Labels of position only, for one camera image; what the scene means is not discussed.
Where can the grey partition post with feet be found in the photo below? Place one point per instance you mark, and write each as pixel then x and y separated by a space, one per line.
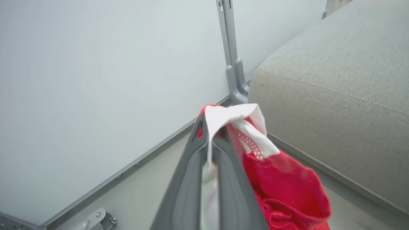
pixel 230 48

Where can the black caster wheel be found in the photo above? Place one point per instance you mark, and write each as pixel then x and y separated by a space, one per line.
pixel 110 222

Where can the grey partition bottom rail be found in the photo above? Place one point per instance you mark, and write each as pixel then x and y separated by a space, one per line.
pixel 134 164

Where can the grey fabric sofa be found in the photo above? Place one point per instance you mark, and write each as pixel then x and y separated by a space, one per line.
pixel 338 89

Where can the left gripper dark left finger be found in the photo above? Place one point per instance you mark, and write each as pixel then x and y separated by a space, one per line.
pixel 183 191

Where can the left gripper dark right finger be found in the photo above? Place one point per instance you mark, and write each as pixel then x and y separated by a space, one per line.
pixel 233 195

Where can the grey metal frame piece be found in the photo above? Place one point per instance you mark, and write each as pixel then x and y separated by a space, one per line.
pixel 332 6

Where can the red and white jersey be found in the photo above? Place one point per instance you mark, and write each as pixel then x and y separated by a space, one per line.
pixel 287 191

